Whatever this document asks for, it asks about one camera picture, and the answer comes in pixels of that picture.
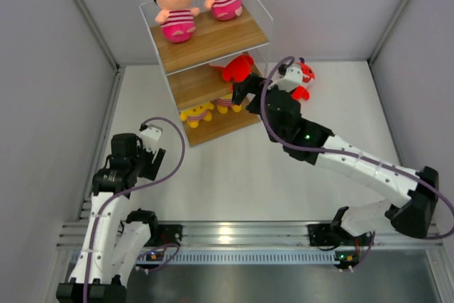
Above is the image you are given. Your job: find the yellow plush toy striped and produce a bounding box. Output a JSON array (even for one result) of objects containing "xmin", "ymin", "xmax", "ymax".
[{"xmin": 216, "ymin": 94, "xmax": 242, "ymax": 114}]

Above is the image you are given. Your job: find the red shark plush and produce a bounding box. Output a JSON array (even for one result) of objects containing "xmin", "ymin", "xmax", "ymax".
[
  {"xmin": 292, "ymin": 57, "xmax": 316, "ymax": 101},
  {"xmin": 209, "ymin": 54, "xmax": 255, "ymax": 83}
]

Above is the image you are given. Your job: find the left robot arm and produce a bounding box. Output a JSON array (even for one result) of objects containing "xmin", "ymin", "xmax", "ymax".
[{"xmin": 56, "ymin": 126, "xmax": 165, "ymax": 302}]

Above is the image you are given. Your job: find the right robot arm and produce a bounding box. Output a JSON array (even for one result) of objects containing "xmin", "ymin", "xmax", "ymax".
[{"xmin": 233, "ymin": 74, "xmax": 438, "ymax": 244}]

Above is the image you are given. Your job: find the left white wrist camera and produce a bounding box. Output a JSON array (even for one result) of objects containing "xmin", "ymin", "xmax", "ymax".
[{"xmin": 138, "ymin": 123, "xmax": 162, "ymax": 153}]

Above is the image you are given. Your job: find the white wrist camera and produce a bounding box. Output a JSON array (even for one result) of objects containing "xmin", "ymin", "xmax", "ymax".
[
  {"xmin": 267, "ymin": 63, "xmax": 304, "ymax": 92},
  {"xmin": 138, "ymin": 123, "xmax": 162, "ymax": 153}
]

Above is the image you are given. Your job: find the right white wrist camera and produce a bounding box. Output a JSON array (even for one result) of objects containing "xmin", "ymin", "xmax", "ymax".
[{"xmin": 267, "ymin": 63, "xmax": 304, "ymax": 92}]

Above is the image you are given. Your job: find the white wire wooden shelf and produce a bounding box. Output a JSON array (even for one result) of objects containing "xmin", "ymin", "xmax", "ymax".
[{"xmin": 138, "ymin": 0, "xmax": 274, "ymax": 148}]

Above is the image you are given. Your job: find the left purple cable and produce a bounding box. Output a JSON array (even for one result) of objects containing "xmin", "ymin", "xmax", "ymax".
[{"xmin": 83, "ymin": 117, "xmax": 186, "ymax": 303}]

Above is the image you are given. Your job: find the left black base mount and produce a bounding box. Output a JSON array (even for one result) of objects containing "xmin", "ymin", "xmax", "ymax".
[{"xmin": 145, "ymin": 224, "xmax": 183, "ymax": 248}]

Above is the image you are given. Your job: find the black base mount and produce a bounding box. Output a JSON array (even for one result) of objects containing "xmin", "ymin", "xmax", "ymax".
[
  {"xmin": 145, "ymin": 224, "xmax": 183, "ymax": 248},
  {"xmin": 307, "ymin": 224, "xmax": 355, "ymax": 249}
]

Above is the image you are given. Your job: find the aluminium mounting rail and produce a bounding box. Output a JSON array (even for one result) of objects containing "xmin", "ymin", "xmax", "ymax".
[{"xmin": 56, "ymin": 220, "xmax": 444, "ymax": 265}]

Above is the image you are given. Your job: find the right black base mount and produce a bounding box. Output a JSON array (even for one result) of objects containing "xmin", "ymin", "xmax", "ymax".
[{"xmin": 307, "ymin": 224, "xmax": 355, "ymax": 249}]

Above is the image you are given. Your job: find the aluminium frame post right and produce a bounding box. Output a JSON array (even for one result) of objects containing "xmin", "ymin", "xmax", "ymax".
[{"xmin": 367, "ymin": 0, "xmax": 412, "ymax": 67}]

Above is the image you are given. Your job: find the aluminium frame post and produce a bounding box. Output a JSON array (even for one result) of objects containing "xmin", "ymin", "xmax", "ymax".
[
  {"xmin": 367, "ymin": 0, "xmax": 412, "ymax": 67},
  {"xmin": 72, "ymin": 0, "xmax": 120, "ymax": 72}
]

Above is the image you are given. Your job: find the aluminium frame post left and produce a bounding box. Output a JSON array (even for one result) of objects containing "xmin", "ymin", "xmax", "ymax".
[{"xmin": 72, "ymin": 0, "xmax": 120, "ymax": 72}]

